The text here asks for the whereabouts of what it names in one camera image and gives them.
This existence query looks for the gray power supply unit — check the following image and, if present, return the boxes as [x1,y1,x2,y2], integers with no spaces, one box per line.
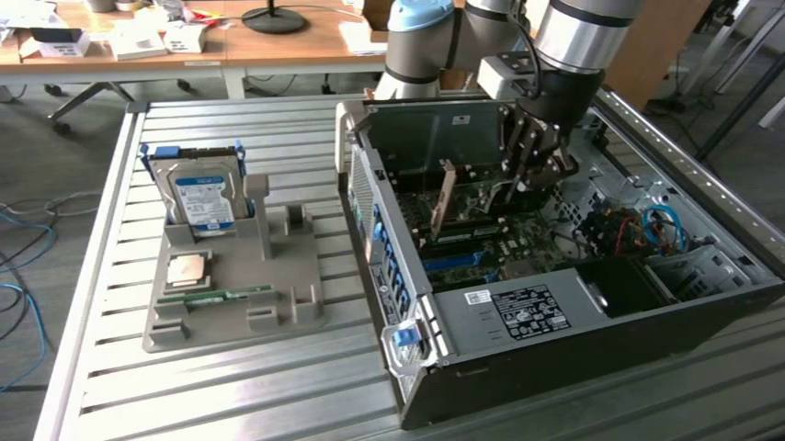
[431,268,614,357]

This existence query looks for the installed ram stick with label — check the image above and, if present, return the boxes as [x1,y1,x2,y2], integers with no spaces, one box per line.
[435,224,501,244]

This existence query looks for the green motherboard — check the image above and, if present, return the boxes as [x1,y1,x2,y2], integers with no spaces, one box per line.
[391,169,590,295]

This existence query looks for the black lamp base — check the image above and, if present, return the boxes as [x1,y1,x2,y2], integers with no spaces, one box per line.
[240,0,311,36]

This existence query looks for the gray floor cable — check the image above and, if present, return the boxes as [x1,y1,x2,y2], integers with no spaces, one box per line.
[5,190,102,217]

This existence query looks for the silver cpu chip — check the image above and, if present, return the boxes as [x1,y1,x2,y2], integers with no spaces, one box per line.
[162,254,206,290]

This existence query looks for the wooden office desk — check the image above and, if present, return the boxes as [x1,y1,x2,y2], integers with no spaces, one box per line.
[0,0,391,100]

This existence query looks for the blue floor cable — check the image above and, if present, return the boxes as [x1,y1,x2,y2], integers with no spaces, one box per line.
[0,204,60,394]

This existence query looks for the gray plastic parts rack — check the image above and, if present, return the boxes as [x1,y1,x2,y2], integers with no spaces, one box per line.
[141,173,325,354]

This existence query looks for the black and white cardboard box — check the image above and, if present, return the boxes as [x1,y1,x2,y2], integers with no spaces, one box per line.
[29,27,93,59]

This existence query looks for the white box with printed label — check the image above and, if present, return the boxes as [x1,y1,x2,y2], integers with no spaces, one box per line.
[162,22,208,54]

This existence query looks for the wooden cabinet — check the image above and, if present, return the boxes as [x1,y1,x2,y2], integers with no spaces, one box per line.
[603,0,716,111]

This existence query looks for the plain white box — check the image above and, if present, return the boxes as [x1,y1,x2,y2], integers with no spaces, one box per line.
[109,29,168,61]

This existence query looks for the red data wire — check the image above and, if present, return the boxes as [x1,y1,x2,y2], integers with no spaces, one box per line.
[615,215,642,254]

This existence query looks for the hard disk in blue caddy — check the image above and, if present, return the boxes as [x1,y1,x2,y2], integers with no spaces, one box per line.
[138,141,248,239]

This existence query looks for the nvidia graphics card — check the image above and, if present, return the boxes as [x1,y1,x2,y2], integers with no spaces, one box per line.
[428,157,528,241]

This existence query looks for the blue data wire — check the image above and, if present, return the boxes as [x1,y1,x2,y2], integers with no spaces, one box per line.
[640,204,687,256]

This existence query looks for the flat white box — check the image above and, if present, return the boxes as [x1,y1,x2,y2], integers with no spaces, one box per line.
[339,20,388,57]

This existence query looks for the green ram stick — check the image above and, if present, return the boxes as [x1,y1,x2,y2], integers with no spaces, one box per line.
[156,285,274,307]

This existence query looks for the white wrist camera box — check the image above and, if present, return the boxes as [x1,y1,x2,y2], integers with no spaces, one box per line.
[475,51,540,100]

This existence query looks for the open black pc case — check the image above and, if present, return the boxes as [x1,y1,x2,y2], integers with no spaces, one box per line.
[333,85,785,431]

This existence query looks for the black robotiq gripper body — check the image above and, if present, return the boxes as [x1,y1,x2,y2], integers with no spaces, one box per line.
[499,68,606,203]

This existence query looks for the silver perforated drive cage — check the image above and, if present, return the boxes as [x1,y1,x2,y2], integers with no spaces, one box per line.
[535,132,614,231]

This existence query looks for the silver disk bay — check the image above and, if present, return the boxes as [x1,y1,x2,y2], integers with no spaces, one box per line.
[642,245,752,300]

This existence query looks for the blue expansion slot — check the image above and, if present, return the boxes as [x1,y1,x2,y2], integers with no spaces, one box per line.
[421,251,485,272]

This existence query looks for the black camera cable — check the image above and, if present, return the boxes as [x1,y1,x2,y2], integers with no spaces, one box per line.
[508,0,546,100]

